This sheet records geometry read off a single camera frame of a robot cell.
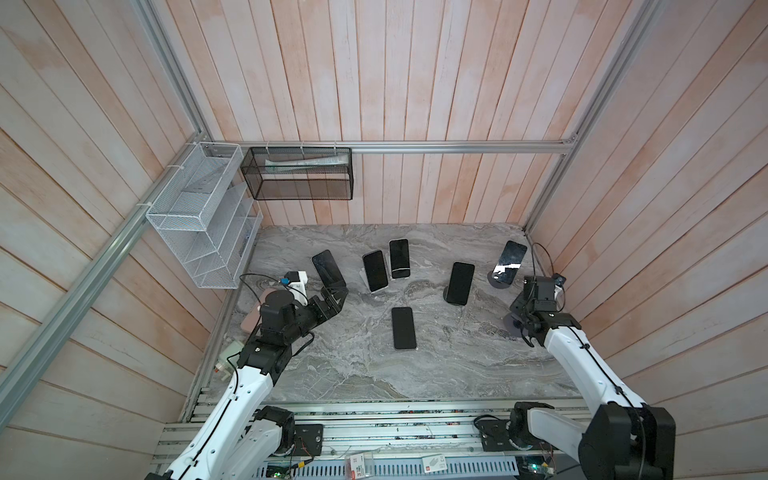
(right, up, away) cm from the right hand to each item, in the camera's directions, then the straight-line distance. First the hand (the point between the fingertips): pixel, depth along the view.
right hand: (529, 301), depth 85 cm
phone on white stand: (-45, +9, +11) cm, 48 cm away
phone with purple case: (-36, -10, +8) cm, 38 cm away
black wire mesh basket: (-72, +43, +18) cm, 86 cm away
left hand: (-54, +1, -10) cm, 55 cm away
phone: (-61, +9, +12) cm, 63 cm away
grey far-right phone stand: (-3, +4, +16) cm, 17 cm away
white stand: (-37, +7, +18) cm, 41 cm away
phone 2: (-1, +11, +12) cm, 17 cm away
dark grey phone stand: (-21, -1, +16) cm, 26 cm away
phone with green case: (-18, +5, +10) cm, 21 cm away
